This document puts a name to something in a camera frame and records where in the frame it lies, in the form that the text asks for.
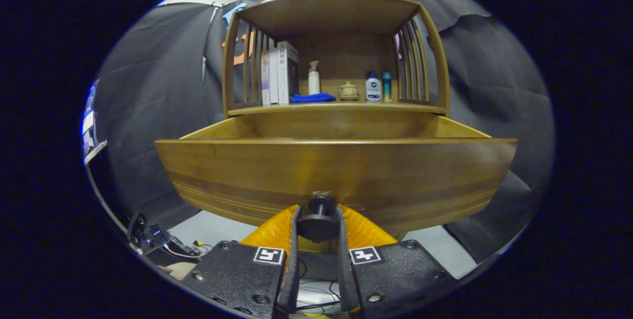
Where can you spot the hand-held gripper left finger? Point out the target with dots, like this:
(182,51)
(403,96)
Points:
(293,279)

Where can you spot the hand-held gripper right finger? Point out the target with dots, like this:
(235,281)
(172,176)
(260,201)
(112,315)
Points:
(346,279)

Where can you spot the black drawer knob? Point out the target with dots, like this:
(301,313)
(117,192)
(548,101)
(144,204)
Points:
(319,225)

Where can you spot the wooden drawer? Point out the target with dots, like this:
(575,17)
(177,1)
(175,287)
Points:
(346,165)

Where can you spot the wooden countertop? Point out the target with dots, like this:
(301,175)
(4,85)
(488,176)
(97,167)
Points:
(341,106)

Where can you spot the wooden cabinet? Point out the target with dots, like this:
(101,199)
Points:
(341,47)

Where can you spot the black electronic device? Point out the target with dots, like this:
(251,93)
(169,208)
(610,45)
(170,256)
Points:
(153,235)

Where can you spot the beige saucer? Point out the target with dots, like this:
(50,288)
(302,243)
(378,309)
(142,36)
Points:
(348,98)

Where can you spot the blue cloth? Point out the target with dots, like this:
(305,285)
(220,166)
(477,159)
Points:
(311,98)

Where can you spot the beige lidded teacup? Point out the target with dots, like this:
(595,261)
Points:
(348,90)

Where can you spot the white lotion bottle blue cap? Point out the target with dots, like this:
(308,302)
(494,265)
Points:
(373,89)

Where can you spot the slim teal bottle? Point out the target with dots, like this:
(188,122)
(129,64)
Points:
(386,86)

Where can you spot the white pump bottle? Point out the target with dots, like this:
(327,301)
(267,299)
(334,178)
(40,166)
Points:
(314,81)

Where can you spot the thin purple book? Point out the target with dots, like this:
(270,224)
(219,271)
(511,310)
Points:
(265,81)

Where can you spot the thin white book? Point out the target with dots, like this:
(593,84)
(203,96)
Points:
(273,79)

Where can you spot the thick white book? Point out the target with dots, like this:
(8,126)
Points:
(283,76)

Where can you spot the white wall shelf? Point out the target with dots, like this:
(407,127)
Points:
(96,152)

